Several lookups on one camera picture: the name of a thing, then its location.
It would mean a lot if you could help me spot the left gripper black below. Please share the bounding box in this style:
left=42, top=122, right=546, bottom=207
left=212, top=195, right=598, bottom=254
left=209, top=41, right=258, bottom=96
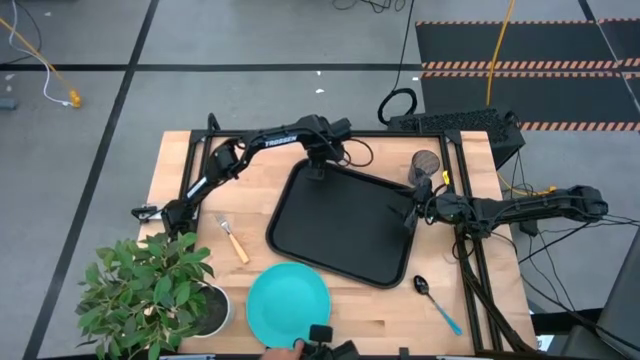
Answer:
left=298, top=113, right=354, bottom=182

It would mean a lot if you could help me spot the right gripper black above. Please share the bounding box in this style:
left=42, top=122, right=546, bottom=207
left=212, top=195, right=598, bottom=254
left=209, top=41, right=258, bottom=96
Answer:
left=388, top=178, right=470, bottom=232

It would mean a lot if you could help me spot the dark translucent cup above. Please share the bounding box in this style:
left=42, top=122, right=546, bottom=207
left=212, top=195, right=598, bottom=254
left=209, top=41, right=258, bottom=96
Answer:
left=407, top=149, right=442, bottom=189

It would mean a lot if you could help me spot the black plastic tray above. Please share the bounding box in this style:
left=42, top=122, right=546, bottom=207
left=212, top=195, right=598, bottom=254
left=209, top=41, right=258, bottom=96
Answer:
left=265, top=158, right=419, bottom=290

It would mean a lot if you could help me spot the black spoon with teal handle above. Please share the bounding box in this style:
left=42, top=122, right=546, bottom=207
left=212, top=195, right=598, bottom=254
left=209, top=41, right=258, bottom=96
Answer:
left=412, top=274, right=464, bottom=337

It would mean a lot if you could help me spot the fork with wooden handle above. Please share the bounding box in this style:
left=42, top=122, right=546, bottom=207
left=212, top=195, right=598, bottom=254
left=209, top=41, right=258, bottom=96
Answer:
left=214, top=213, right=251, bottom=265

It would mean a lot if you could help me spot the teal round plate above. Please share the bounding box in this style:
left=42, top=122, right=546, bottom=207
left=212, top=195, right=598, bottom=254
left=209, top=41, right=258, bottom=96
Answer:
left=245, top=262, right=333, bottom=350

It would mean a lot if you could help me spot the black perforated computer case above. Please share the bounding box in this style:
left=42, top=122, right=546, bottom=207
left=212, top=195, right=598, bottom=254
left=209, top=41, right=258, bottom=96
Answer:
left=387, top=107, right=527, bottom=171

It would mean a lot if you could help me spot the white plant pot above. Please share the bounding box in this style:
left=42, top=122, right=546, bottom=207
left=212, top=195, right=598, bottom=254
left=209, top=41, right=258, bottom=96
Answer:
left=192, top=282, right=236, bottom=339

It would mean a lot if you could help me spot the metal table clamp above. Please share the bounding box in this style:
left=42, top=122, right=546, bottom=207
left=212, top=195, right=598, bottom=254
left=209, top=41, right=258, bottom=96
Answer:
left=131, top=203, right=164, bottom=222

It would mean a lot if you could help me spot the person's hand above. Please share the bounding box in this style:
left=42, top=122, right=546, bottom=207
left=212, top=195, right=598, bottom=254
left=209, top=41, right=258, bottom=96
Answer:
left=259, top=339, right=306, bottom=360

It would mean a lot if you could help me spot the green leafy plant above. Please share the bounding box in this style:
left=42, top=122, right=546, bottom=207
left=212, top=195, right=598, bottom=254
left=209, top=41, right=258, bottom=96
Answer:
left=74, top=230, right=216, bottom=360

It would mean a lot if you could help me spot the black mat with hazard stripes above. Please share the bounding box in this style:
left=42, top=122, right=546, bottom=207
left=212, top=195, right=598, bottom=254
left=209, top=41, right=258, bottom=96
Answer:
left=414, top=18, right=640, bottom=133

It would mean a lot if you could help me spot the dark grey furniture piece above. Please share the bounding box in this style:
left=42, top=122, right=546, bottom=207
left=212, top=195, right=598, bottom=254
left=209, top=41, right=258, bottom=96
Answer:
left=559, top=229, right=640, bottom=360

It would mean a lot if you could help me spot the black camera cable loop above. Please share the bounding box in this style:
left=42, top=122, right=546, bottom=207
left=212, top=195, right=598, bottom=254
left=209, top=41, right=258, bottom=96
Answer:
left=342, top=136, right=376, bottom=169

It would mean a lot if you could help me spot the black aluminium table frame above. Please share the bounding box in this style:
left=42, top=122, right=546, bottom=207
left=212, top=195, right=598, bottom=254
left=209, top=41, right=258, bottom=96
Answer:
left=182, top=112, right=536, bottom=354

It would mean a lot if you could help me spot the black cable bundle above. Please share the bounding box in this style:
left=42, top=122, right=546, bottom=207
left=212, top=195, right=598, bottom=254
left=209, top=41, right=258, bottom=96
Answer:
left=452, top=223, right=534, bottom=354

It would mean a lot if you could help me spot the black camera device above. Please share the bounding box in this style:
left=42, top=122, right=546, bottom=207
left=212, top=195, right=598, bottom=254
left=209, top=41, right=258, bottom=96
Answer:
left=299, top=324, right=361, bottom=360

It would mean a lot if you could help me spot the black coiled floor cable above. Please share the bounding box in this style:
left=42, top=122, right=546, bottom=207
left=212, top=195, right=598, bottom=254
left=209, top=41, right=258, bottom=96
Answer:
left=376, top=0, right=419, bottom=127

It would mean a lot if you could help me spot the black cable tangle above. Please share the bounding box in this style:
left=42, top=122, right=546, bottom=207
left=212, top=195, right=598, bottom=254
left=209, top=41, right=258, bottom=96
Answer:
left=331, top=0, right=407, bottom=15

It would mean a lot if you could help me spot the long yellow floor cable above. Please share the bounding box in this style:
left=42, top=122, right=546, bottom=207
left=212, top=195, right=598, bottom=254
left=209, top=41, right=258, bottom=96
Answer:
left=484, top=0, right=557, bottom=197

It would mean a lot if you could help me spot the yellow cable with plug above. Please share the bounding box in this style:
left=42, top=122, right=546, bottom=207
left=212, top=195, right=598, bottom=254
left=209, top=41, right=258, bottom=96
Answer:
left=0, top=17, right=83, bottom=109

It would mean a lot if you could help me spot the white floor cable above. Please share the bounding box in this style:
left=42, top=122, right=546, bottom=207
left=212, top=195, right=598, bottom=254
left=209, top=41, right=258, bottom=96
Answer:
left=9, top=0, right=74, bottom=108

